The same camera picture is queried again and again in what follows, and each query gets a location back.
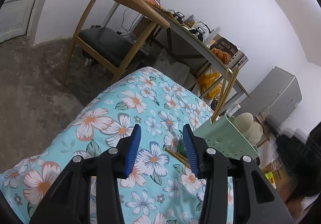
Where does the metal perforated utensil cylinder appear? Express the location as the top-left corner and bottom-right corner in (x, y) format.
(228, 50), (248, 70)

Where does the wooden chopstick four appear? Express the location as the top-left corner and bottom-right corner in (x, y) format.
(174, 153), (190, 168)

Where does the silver refrigerator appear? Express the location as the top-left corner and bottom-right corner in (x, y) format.
(233, 67), (302, 128)

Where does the floral blue tablecloth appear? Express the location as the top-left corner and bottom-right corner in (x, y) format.
(1, 67), (214, 223)

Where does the grey wooden desk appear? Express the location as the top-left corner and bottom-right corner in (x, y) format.
(140, 0), (251, 100)

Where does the wooden chopstick three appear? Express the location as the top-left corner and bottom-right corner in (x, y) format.
(165, 148), (189, 163)

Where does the grey cloth bundle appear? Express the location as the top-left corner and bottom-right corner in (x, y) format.
(152, 49), (190, 88)

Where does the butter bread box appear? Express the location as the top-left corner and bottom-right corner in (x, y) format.
(209, 34), (238, 64)

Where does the wooden chopstick two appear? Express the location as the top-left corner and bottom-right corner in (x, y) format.
(211, 67), (239, 123)

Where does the yellow plastic bag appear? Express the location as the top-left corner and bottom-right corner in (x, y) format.
(197, 72), (222, 100)

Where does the wooden chair left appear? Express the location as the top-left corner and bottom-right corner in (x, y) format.
(61, 0), (170, 84)

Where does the cardboard box pink bag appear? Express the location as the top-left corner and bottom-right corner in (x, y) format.
(262, 160), (289, 191)

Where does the green plastic utensil holder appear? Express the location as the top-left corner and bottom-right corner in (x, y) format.
(192, 115), (259, 159)

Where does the white door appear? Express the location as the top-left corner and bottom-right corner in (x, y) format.
(1, 0), (46, 42)

